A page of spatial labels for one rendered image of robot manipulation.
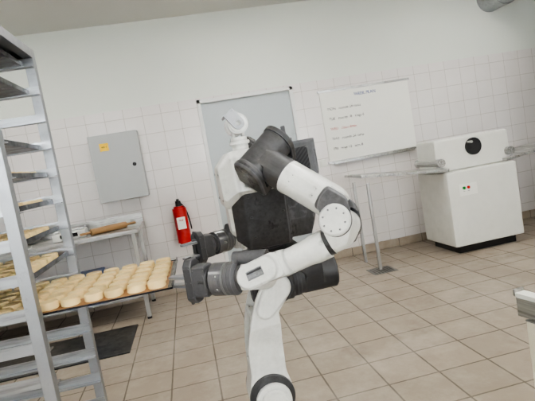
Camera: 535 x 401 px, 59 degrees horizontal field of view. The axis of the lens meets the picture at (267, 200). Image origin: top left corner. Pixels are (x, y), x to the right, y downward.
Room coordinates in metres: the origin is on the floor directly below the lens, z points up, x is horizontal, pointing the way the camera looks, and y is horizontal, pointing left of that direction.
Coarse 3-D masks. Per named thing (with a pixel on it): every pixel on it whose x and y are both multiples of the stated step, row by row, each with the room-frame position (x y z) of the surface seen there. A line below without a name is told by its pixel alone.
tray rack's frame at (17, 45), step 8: (0, 32) 1.34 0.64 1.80; (8, 32) 1.41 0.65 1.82; (0, 40) 1.39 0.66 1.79; (8, 40) 1.40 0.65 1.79; (16, 40) 1.47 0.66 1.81; (0, 48) 1.54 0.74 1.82; (8, 48) 1.47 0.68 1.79; (16, 48) 1.48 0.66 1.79; (24, 48) 1.54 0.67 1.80; (16, 56) 1.60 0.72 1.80; (24, 56) 1.58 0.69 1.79; (32, 56) 1.61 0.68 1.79
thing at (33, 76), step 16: (32, 80) 1.61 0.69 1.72; (32, 96) 1.61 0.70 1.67; (48, 128) 1.61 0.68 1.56; (48, 160) 1.61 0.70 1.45; (64, 208) 1.61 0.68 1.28; (64, 240) 1.61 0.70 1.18; (80, 320) 1.61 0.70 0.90; (96, 352) 1.62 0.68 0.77; (96, 368) 1.61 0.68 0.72; (96, 384) 1.61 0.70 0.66
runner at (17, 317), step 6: (12, 312) 1.18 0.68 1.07; (18, 312) 1.19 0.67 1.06; (24, 312) 1.19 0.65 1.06; (0, 318) 1.18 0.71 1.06; (6, 318) 1.18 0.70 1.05; (12, 318) 1.18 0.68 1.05; (18, 318) 1.18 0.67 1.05; (24, 318) 1.19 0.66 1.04; (0, 324) 1.18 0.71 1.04; (6, 324) 1.18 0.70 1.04
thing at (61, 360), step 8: (72, 352) 1.60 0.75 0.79; (80, 352) 1.60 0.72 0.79; (88, 352) 1.60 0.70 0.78; (32, 360) 1.58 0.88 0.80; (56, 360) 1.59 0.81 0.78; (64, 360) 1.59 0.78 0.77; (72, 360) 1.59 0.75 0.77; (80, 360) 1.57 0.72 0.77; (0, 368) 1.56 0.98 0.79; (8, 368) 1.56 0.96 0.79; (16, 368) 1.57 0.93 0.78; (24, 368) 1.57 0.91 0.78; (32, 368) 1.57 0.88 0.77; (0, 376) 1.55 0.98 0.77; (8, 376) 1.54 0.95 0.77
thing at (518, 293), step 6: (516, 288) 1.17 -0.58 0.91; (522, 288) 1.17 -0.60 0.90; (516, 294) 1.16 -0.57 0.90; (522, 294) 1.14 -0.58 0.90; (528, 294) 1.13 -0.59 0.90; (534, 294) 1.13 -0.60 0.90; (516, 300) 1.16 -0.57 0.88; (522, 300) 1.14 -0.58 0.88; (528, 300) 1.12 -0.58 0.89; (534, 300) 1.11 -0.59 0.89; (522, 306) 1.14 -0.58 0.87; (528, 306) 1.13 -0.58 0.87; (534, 306) 1.11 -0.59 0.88; (522, 312) 1.15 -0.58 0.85; (528, 312) 1.13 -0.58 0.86; (534, 312) 1.11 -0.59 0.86; (528, 318) 1.13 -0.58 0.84; (534, 318) 1.11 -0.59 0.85
